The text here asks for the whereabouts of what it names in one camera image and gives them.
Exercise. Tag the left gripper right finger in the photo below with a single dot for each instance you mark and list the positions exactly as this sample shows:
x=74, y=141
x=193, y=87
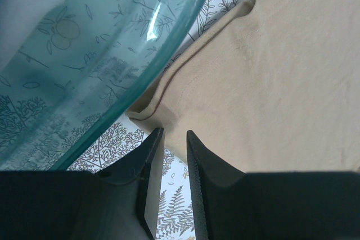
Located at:
x=230, y=204

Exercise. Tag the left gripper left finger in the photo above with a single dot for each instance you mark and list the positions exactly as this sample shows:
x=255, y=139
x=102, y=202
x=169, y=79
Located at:
x=118, y=202

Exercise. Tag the beige t shirt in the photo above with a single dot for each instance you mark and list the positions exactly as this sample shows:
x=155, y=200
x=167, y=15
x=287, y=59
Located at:
x=272, y=86

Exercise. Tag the teal plastic basket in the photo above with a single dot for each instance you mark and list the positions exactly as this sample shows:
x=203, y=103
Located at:
x=82, y=66

